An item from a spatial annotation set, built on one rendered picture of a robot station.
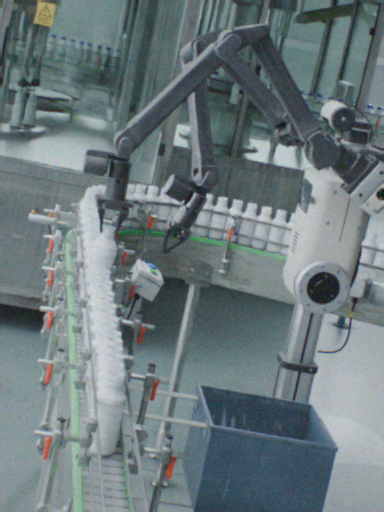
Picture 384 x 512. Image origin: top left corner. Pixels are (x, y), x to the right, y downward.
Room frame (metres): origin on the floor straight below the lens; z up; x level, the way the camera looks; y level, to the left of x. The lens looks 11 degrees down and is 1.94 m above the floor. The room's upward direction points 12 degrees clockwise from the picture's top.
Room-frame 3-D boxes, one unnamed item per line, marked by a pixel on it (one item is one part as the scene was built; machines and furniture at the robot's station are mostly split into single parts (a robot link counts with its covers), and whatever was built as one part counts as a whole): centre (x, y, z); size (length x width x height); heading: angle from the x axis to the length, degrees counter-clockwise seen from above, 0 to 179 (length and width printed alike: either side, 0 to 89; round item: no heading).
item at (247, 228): (5.18, -0.20, 1.08); 0.06 x 0.06 x 0.17
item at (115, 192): (3.49, 0.23, 1.37); 0.10 x 0.07 x 0.07; 98
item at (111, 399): (2.54, 0.10, 1.08); 0.06 x 0.06 x 0.17
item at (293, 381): (3.82, -0.38, 0.74); 0.11 x 0.11 x 0.40; 8
